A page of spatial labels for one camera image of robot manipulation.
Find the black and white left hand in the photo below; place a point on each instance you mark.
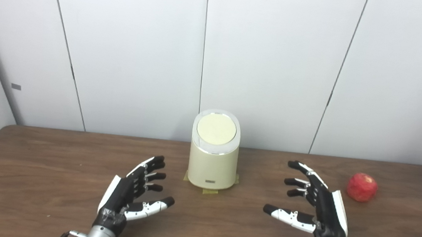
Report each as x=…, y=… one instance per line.
x=122, y=193

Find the yellow tape piece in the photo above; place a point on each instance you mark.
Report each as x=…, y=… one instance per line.
x=210, y=191
x=186, y=177

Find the cream round bin lid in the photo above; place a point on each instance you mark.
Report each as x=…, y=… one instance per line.
x=216, y=128

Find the cream-colored bin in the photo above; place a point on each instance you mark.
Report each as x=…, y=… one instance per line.
x=212, y=167

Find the small gray wall tag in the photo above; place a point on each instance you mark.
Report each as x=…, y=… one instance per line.
x=16, y=86

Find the black and white right hand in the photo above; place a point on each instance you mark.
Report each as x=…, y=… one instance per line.
x=325, y=213

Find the red apple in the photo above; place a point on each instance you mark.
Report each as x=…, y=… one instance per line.
x=362, y=187

